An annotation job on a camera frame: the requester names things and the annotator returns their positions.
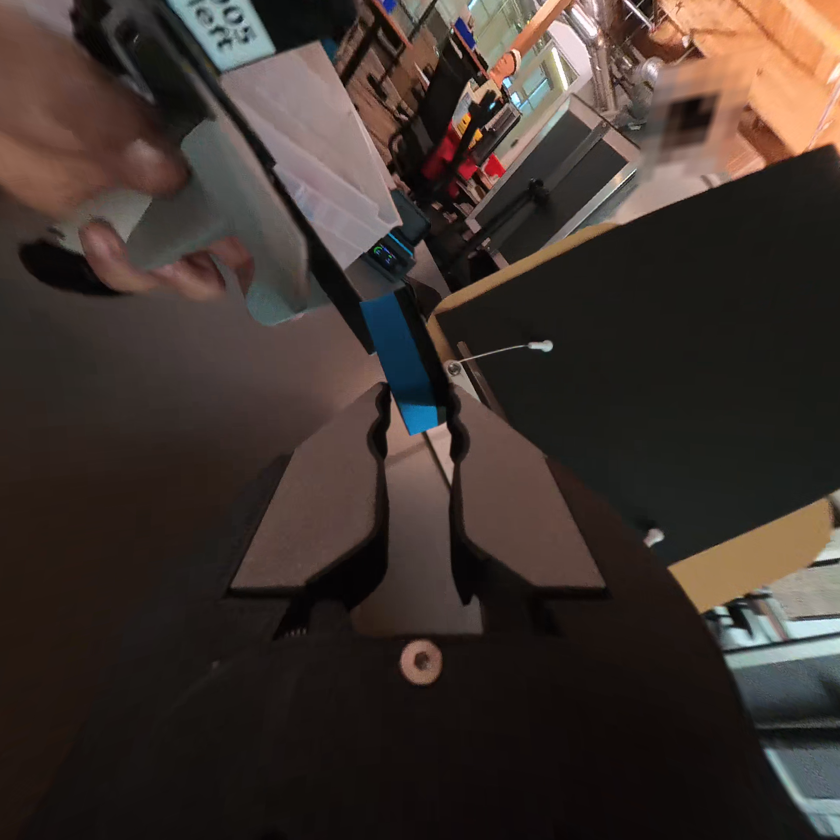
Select blue black whiteboard eraser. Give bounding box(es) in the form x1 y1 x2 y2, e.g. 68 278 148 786
360 289 452 436

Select thin metal wire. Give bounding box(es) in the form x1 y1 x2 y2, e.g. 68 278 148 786
458 340 555 363

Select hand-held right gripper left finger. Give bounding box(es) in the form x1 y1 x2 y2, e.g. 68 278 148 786
228 382 391 603

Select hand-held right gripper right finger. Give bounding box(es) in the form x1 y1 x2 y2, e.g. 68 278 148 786
448 387 608 606

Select black wood-edged display panel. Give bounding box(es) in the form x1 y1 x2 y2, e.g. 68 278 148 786
425 144 840 614

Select clear plastic bin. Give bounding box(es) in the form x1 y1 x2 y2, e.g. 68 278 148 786
220 41 404 271

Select grey cabinet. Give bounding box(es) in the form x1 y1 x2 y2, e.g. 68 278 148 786
469 92 643 270

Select silver air duct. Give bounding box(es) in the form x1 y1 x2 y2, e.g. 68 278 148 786
577 0 665 116

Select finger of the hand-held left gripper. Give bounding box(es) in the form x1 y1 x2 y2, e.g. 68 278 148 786
402 277 450 330
126 117 380 360

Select red storage bins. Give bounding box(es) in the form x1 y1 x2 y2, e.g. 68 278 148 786
422 121 506 194

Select black charger with display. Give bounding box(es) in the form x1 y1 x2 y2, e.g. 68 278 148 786
357 189 434 284

